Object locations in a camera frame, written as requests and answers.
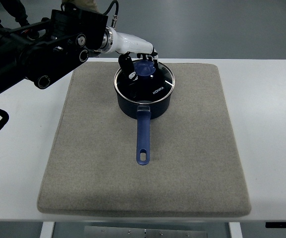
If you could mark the black table control panel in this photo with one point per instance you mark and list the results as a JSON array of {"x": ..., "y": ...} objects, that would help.
[{"x": 275, "y": 225}]

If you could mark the metal table crossbar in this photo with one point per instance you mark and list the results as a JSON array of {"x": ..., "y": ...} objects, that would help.
[{"x": 115, "y": 232}]

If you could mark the glass pot lid blue knob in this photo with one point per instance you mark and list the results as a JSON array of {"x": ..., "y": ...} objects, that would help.
[{"x": 154, "y": 82}]

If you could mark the person in khaki trousers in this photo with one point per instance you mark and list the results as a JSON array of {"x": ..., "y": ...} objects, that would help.
[{"x": 83, "y": 4}]

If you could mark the beige felt mat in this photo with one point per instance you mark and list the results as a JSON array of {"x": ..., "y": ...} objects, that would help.
[{"x": 184, "y": 163}]

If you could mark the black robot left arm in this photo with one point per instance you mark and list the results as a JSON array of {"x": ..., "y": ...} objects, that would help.
[{"x": 46, "y": 51}]

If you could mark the dark blue saucepan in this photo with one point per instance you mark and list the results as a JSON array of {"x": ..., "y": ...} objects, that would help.
[{"x": 142, "y": 109}]

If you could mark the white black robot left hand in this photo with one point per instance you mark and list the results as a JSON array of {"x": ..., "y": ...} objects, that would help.
[{"x": 125, "y": 44}]

